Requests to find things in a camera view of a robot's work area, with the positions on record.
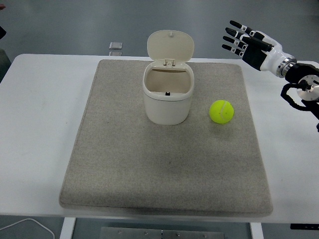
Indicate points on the black table control panel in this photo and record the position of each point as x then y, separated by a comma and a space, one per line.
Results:
304, 226

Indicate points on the beige felt mat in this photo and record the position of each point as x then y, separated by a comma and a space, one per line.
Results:
149, 161

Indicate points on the square metal floor plate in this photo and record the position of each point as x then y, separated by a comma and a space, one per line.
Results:
115, 45
115, 53

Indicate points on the beige bin with hinged lid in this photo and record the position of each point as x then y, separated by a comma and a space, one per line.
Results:
164, 109

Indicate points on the person's foot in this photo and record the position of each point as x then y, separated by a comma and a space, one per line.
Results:
2, 32

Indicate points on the yellow tennis ball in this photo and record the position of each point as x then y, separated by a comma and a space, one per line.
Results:
220, 112

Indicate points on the white table leg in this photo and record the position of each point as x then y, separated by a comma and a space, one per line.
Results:
256, 231
66, 229

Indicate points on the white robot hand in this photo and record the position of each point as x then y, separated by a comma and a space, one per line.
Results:
270, 56

